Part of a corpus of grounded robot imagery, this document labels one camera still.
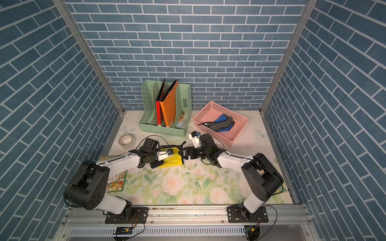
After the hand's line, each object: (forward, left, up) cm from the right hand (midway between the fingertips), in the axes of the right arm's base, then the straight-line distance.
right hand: (183, 153), depth 84 cm
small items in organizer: (+31, +7, -10) cm, 33 cm away
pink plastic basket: (+46, -15, -10) cm, 49 cm away
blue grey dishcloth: (+29, -23, -5) cm, 37 cm away
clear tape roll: (+11, +42, -10) cm, 44 cm away
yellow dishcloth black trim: (0, +6, -9) cm, 11 cm away
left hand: (+2, +14, -9) cm, 17 cm away
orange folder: (+20, +10, +17) cm, 28 cm away
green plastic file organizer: (+45, +31, +9) cm, 55 cm away
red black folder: (+20, +16, +18) cm, 32 cm away
